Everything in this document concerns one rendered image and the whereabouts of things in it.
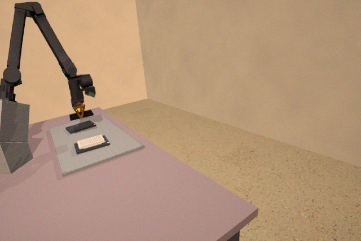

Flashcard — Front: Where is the white perforated plate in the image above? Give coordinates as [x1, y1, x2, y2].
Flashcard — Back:
[49, 114, 145, 177]

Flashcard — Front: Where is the white well plate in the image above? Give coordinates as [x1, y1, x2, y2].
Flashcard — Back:
[77, 135, 105, 149]

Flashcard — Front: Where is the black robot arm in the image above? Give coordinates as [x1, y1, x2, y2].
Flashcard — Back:
[0, 2, 96, 102]

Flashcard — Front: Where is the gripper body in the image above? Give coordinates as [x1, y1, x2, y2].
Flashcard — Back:
[70, 89, 84, 107]

